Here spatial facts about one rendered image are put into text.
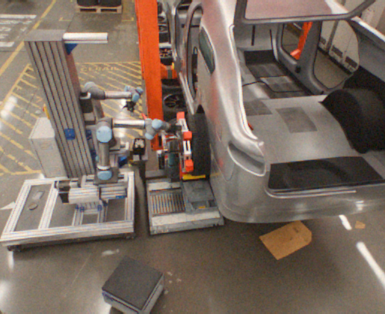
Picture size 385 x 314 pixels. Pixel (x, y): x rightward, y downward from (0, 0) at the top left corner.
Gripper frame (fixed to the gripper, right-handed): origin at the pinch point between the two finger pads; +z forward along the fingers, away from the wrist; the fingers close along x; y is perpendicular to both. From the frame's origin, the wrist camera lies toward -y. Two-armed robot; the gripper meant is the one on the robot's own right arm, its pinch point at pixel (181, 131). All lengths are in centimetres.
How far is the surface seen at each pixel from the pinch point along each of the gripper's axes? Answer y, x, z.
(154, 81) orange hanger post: 36, -58, 5
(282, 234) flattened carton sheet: -48, 101, 123
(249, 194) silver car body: -68, 61, -11
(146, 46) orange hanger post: 24, -81, -20
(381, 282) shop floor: -134, 143, 140
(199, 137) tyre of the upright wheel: -6.7, 4.0, 20.5
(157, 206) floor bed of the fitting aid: 79, 69, 61
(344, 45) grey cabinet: -94, -263, 477
